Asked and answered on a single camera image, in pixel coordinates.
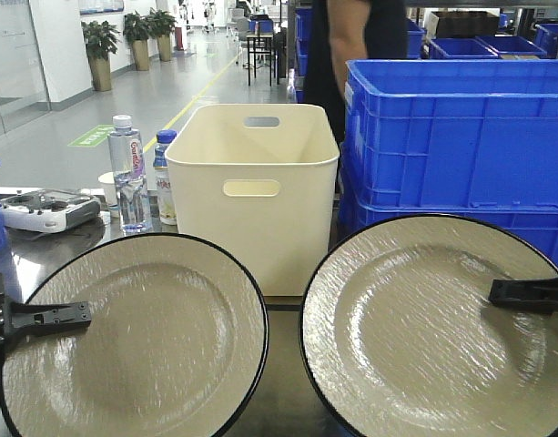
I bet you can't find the white grey remote controller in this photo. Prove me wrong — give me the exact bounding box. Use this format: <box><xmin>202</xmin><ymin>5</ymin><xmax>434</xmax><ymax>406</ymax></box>
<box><xmin>0</xmin><ymin>189</ymin><xmax>101</xmax><ymax>234</ymax></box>

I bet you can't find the blue plastic crate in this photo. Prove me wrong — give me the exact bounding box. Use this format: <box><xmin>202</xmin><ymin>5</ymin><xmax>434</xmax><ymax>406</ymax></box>
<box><xmin>344</xmin><ymin>60</ymin><xmax>558</xmax><ymax>208</ymax></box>
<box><xmin>339</xmin><ymin>194</ymin><xmax>558</xmax><ymax>279</ymax></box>

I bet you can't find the upper blue plastic crate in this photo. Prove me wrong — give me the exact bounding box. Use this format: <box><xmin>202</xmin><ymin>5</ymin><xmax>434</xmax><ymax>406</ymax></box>
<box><xmin>344</xmin><ymin>60</ymin><xmax>558</xmax><ymax>208</ymax></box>

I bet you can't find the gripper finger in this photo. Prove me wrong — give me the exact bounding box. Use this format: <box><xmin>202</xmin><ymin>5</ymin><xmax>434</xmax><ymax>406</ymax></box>
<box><xmin>5</xmin><ymin>301</ymin><xmax>92</xmax><ymax>338</ymax></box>

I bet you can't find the cream black-rimmed plate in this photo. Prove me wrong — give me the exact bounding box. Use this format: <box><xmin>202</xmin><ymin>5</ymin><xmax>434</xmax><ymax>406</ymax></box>
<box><xmin>0</xmin><ymin>233</ymin><xmax>269</xmax><ymax>436</ymax></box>
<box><xmin>299</xmin><ymin>230</ymin><xmax>558</xmax><ymax>436</ymax></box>

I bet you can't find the white paper cup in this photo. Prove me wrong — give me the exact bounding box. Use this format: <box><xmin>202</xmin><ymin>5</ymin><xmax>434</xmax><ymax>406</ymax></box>
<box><xmin>97</xmin><ymin>172</ymin><xmax>119</xmax><ymax>219</ymax></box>

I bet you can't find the lower blue plastic crate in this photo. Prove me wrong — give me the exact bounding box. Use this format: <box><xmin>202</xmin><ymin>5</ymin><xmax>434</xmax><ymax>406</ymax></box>
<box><xmin>339</xmin><ymin>194</ymin><xmax>558</xmax><ymax>279</ymax></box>

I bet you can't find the blue-capped drink bottle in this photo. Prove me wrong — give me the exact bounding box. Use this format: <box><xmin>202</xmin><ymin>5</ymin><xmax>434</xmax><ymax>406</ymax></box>
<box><xmin>153</xmin><ymin>129</ymin><xmax>177</xmax><ymax>226</ymax></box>

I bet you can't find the clear water bottle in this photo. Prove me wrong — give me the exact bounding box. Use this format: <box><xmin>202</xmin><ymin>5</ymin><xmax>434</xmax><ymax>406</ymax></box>
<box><xmin>107</xmin><ymin>115</ymin><xmax>152</xmax><ymax>234</ymax></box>

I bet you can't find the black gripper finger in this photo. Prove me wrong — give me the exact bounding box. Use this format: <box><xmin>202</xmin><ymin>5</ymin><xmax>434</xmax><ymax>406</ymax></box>
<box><xmin>488</xmin><ymin>277</ymin><xmax>558</xmax><ymax>314</ymax></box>

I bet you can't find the person in black shirt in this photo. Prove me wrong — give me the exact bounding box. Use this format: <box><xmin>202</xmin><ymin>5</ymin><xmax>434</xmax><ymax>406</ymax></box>
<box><xmin>303</xmin><ymin>0</ymin><xmax>408</xmax><ymax>143</ymax></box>

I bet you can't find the cream plastic bin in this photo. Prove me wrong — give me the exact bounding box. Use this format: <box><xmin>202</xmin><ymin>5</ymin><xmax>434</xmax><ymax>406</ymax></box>
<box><xmin>166</xmin><ymin>104</ymin><xmax>340</xmax><ymax>297</ymax></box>

